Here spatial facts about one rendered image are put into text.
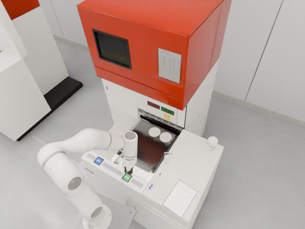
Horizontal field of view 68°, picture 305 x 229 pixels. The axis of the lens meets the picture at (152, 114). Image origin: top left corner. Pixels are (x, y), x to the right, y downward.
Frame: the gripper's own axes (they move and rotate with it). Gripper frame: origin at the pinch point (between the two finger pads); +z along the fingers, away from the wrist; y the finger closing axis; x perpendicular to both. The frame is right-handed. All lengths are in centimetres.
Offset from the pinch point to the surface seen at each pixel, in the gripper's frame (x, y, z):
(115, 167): -17.0, -5.3, 14.7
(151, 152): -2.7, -33.3, 15.0
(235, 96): 26, -223, 54
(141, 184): 6.2, -4.8, 15.2
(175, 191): 29.2, -11.4, 12.6
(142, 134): -18.9, -44.2, 12.7
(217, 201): 57, -79, 97
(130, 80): -33, -48, -32
